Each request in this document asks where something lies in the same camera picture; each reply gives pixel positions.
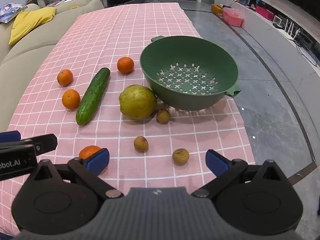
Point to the yellow-green pear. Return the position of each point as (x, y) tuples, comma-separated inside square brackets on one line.
[(137, 101)]

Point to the green plastic colander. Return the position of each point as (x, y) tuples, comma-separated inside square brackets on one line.
[(200, 55)]

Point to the yellow pillow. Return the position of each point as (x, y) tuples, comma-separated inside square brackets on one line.
[(32, 21)]

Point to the small white desk device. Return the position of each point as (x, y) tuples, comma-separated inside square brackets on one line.
[(278, 21)]

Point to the brown longan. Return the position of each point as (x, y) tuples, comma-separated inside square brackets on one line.
[(163, 116), (141, 144), (180, 156)]

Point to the white router with antennas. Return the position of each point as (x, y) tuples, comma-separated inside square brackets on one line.
[(291, 31)]

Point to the orange mandarin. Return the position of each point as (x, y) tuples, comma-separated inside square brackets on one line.
[(88, 151), (65, 77), (71, 99), (125, 65)]

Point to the orange cardboard box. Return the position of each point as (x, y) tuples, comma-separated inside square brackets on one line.
[(216, 10)]

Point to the blue floral pillow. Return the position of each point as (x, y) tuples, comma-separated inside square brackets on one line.
[(11, 11)]

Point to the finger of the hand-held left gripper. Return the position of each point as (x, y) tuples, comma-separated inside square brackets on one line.
[(46, 143), (10, 136)]

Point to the beige sofa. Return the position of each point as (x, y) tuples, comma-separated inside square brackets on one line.
[(25, 62)]

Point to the green cucumber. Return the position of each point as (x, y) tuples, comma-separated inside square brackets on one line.
[(93, 96)]

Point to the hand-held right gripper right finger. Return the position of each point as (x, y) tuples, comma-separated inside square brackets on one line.
[(215, 162)]

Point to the grey television console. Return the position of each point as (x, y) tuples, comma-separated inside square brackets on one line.
[(260, 30)]

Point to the magenta box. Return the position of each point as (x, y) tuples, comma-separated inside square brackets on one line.
[(265, 12)]

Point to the pink plastic box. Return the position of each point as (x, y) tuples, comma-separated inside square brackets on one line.
[(233, 17)]

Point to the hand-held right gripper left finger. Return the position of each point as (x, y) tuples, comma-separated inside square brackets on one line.
[(98, 161)]

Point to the pink checked tablecloth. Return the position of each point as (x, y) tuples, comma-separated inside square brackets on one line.
[(112, 30)]

